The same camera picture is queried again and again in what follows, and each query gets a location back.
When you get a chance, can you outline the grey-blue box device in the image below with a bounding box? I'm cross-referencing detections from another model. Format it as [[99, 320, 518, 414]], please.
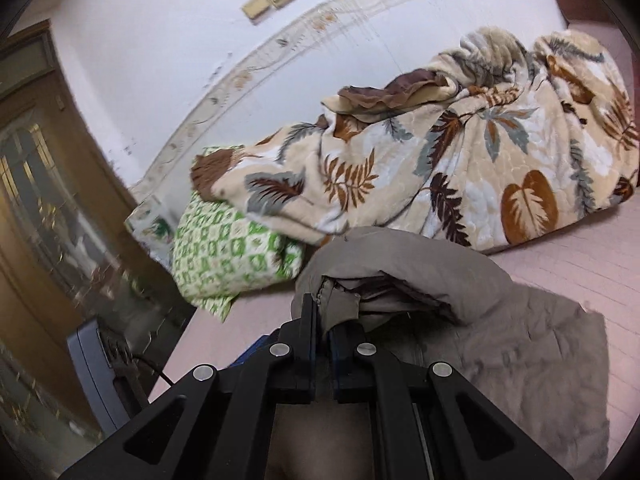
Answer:
[[67, 324, 133, 431]]

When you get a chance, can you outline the wooden glass door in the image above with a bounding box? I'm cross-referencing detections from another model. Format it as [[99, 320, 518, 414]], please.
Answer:
[[0, 20, 196, 480]]

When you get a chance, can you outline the green checkered pillow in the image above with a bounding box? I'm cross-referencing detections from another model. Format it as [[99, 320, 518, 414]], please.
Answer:
[[171, 146, 305, 321]]

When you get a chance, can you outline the bed with pink quilted cover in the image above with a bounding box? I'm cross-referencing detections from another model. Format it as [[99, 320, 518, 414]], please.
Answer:
[[150, 205, 640, 461]]

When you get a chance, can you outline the grey quilted hooded jacket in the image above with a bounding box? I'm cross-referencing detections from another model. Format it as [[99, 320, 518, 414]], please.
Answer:
[[265, 226, 612, 480]]

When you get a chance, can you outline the black cable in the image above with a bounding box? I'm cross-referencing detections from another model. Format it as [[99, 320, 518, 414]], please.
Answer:
[[130, 355, 176, 388]]

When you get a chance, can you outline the beige leaf-print blanket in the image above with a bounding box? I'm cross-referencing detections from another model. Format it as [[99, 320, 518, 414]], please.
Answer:
[[191, 27, 640, 253]]

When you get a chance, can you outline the floral patterned sheet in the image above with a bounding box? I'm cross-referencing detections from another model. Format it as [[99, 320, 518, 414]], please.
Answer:
[[125, 195, 181, 261]]

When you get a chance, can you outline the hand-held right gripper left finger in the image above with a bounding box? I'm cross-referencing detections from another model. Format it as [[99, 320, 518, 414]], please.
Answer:
[[60, 292, 321, 480]]

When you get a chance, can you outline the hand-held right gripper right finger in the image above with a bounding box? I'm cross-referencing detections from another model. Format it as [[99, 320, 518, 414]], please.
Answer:
[[329, 321, 576, 480]]

